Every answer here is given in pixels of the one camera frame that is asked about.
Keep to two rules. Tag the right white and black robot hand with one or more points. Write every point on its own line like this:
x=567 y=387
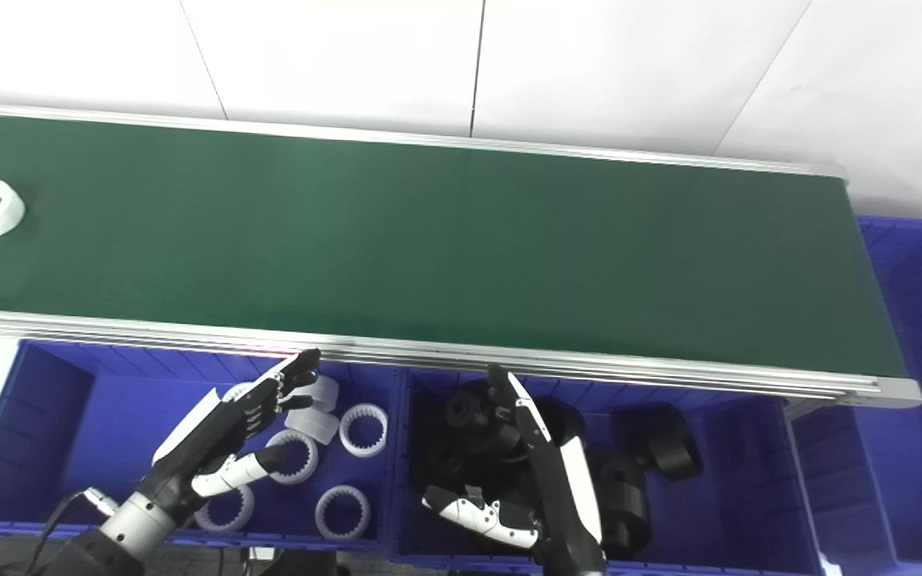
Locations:
x=569 y=496

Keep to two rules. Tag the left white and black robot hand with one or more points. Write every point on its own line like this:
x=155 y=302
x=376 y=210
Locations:
x=213 y=436

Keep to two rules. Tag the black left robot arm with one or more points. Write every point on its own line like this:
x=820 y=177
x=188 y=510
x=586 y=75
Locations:
x=133 y=522

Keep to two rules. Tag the black plastic coupling part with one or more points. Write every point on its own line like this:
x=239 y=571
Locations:
x=445 y=462
x=669 y=452
x=567 y=416
x=465 y=410
x=625 y=500
x=497 y=442

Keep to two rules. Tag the blue plastic bin with white parts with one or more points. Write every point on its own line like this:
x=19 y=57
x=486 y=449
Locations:
x=69 y=432

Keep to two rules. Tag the blue plastic bin with black parts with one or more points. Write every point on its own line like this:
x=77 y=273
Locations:
x=741 y=488

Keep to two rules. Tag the empty blue plastic bin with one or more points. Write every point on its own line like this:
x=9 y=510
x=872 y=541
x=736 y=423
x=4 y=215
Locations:
x=909 y=384

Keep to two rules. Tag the green conveyor belt with aluminium frame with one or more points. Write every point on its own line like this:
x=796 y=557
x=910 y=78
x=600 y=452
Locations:
x=429 y=240

